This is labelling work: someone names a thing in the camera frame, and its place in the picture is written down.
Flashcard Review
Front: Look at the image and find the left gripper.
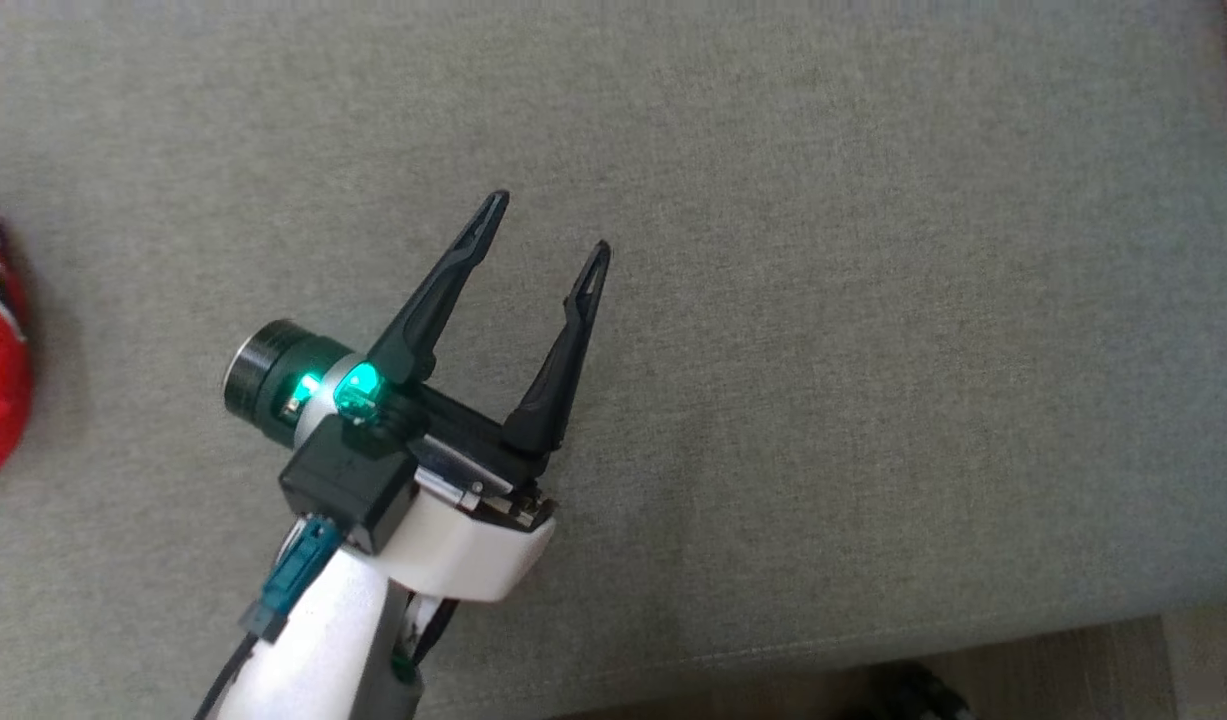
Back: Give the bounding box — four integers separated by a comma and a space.
222, 189, 613, 604

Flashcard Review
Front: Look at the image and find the large grey sofa seat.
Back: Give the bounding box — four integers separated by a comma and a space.
0, 0, 1227, 720

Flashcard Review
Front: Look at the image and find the black cable teal connector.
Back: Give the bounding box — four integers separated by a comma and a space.
193, 514, 347, 720

